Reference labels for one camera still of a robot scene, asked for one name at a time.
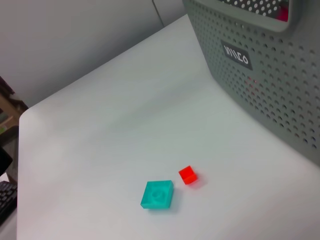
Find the small red square block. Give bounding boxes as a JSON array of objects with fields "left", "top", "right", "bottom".
[{"left": 178, "top": 164, "right": 198, "bottom": 186}]

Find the black monitor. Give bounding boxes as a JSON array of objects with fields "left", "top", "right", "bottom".
[{"left": 0, "top": 146, "right": 13, "bottom": 176}]

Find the grey-green perforated storage bin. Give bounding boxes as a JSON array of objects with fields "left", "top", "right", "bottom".
[{"left": 182, "top": 0, "right": 320, "bottom": 173}]

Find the black keyboard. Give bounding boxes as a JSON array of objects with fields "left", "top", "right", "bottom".
[{"left": 0, "top": 181, "right": 18, "bottom": 225}]

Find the teal square block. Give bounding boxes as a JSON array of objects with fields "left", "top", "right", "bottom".
[{"left": 139, "top": 179, "right": 175, "bottom": 210}]

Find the brown wooden shelf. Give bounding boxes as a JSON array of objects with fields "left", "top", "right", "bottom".
[{"left": 0, "top": 74, "right": 30, "bottom": 133}]

